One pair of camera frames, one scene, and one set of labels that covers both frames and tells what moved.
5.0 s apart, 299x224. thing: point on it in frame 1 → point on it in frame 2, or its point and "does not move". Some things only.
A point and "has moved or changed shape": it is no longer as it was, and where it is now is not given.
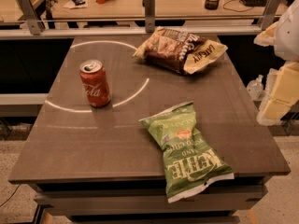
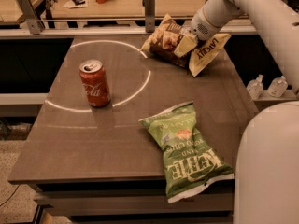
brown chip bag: x=180 y=51 has moved or changed shape
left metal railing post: x=35 y=23 does not move
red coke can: x=95 y=83 does not move
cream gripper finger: x=267 y=37 → x=186 y=43
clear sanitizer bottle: x=255 y=88 does not move
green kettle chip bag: x=190 y=164 does not move
